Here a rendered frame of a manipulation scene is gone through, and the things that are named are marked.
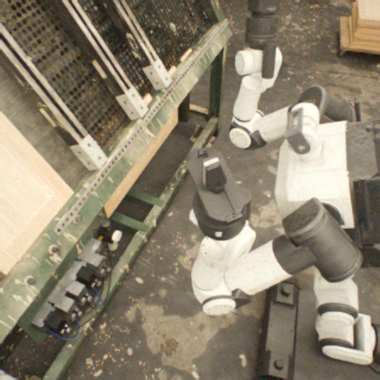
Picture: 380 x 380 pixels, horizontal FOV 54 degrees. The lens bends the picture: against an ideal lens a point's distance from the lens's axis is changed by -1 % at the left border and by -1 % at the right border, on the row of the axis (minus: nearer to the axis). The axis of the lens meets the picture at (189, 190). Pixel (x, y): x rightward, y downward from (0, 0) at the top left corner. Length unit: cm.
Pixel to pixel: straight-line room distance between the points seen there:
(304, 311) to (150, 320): 80
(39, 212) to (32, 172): 14
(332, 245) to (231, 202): 34
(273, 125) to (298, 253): 50
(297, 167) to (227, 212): 44
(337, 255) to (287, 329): 117
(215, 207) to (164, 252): 178
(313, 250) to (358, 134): 33
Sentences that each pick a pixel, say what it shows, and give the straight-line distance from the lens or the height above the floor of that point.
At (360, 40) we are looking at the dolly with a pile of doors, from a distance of 397.
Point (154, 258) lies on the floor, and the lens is 228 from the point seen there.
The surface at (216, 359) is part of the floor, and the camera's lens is 207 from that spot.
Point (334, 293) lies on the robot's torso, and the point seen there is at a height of 75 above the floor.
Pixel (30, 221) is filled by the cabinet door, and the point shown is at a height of 94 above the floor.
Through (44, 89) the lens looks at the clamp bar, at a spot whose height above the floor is 121.
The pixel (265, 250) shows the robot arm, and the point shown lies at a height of 126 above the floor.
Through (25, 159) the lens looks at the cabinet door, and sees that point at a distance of 139.
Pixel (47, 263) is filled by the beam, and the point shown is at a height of 84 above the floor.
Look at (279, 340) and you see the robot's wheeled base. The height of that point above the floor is 19.
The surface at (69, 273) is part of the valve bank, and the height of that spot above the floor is 74.
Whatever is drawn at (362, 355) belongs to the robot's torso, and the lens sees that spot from 188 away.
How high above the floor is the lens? 200
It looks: 51 degrees down
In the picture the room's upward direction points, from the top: straight up
